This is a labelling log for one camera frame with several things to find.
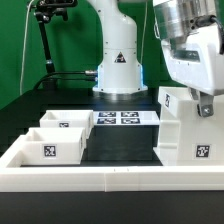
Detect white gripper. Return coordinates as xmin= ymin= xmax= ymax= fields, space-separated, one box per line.
xmin=161 ymin=25 xmax=224 ymax=118

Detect white drawer cabinet box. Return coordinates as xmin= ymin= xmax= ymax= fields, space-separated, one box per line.
xmin=154 ymin=87 xmax=224 ymax=166

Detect white front drawer tray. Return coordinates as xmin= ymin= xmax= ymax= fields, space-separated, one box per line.
xmin=21 ymin=128 xmax=86 ymax=166

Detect white drawer tray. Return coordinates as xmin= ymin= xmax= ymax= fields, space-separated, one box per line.
xmin=21 ymin=128 xmax=86 ymax=166
xmin=39 ymin=110 xmax=94 ymax=138

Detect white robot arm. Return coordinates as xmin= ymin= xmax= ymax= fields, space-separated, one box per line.
xmin=87 ymin=0 xmax=224 ymax=117

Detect white rear drawer tray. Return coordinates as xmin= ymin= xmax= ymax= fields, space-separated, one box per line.
xmin=39 ymin=110 xmax=94 ymax=138

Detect white marker tag plate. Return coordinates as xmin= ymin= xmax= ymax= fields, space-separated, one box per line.
xmin=94 ymin=111 xmax=159 ymax=126

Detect black cable bundle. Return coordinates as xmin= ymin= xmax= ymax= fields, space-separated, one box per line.
xmin=33 ymin=69 xmax=99 ymax=90

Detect black camera stand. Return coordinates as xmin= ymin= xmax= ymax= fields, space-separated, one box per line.
xmin=30 ymin=0 xmax=78 ymax=90

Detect white hanging cable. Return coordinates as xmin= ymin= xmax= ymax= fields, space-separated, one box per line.
xmin=19 ymin=0 xmax=36 ymax=96

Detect white U-shaped table frame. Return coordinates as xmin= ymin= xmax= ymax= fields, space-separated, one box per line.
xmin=0 ymin=135 xmax=224 ymax=192

